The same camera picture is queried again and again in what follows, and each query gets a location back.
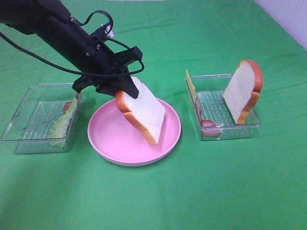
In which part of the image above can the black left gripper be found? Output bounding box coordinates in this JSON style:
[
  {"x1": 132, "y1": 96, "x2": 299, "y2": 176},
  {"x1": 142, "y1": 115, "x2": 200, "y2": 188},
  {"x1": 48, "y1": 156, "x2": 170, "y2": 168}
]
[{"x1": 71, "y1": 39, "x2": 142, "y2": 99}]

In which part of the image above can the toy bread slice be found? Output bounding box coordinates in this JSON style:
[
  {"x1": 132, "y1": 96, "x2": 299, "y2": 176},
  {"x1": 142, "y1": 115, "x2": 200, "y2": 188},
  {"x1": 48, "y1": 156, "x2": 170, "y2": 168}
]
[
  {"x1": 115, "y1": 76, "x2": 166, "y2": 146},
  {"x1": 223, "y1": 59, "x2": 263, "y2": 125}
]

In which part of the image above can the yellow toy cheese slice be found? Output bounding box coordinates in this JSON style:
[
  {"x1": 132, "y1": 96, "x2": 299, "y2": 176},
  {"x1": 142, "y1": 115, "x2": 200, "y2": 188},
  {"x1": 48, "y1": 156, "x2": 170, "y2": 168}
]
[{"x1": 186, "y1": 70, "x2": 196, "y2": 101}]

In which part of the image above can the toy bacon strip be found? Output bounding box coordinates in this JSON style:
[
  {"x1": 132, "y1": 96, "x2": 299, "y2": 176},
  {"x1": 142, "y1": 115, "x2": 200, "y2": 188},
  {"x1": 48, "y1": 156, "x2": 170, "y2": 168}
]
[
  {"x1": 63, "y1": 92, "x2": 79, "y2": 114},
  {"x1": 195, "y1": 97, "x2": 221, "y2": 137}
]

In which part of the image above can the toy lettuce leaf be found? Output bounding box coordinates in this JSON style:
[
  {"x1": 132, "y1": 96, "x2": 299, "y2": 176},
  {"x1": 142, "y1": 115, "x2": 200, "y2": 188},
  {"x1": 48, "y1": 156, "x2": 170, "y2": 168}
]
[{"x1": 48, "y1": 98, "x2": 78, "y2": 139}]

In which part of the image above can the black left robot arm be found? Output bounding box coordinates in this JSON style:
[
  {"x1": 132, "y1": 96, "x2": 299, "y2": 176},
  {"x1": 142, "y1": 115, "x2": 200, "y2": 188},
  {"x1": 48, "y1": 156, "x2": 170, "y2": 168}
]
[{"x1": 0, "y1": 0, "x2": 142, "y2": 98}]

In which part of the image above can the pink round plate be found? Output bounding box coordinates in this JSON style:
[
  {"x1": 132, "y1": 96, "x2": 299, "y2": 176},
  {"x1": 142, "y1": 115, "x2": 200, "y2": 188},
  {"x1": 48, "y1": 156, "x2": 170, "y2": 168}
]
[{"x1": 87, "y1": 99, "x2": 181, "y2": 167}]

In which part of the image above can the left clear plastic container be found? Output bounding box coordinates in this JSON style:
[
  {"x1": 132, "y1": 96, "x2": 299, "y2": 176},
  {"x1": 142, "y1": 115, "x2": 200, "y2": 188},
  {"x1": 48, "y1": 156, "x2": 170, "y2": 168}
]
[{"x1": 0, "y1": 83, "x2": 82, "y2": 154}]

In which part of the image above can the clear plastic container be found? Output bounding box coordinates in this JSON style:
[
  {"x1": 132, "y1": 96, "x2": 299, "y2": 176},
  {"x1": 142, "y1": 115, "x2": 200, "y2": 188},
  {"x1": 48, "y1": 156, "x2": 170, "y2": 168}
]
[
  {"x1": 0, "y1": 83, "x2": 82, "y2": 154},
  {"x1": 185, "y1": 74, "x2": 260, "y2": 141}
]

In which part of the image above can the right clear plastic container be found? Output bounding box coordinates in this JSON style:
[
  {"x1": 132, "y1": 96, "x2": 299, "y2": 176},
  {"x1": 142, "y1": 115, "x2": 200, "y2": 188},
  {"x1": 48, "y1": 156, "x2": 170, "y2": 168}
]
[{"x1": 185, "y1": 74, "x2": 260, "y2": 141}]

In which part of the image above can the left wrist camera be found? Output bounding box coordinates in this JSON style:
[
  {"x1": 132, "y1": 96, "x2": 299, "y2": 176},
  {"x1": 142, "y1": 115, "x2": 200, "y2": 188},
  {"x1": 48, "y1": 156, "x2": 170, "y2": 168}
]
[{"x1": 100, "y1": 23, "x2": 114, "y2": 38}]

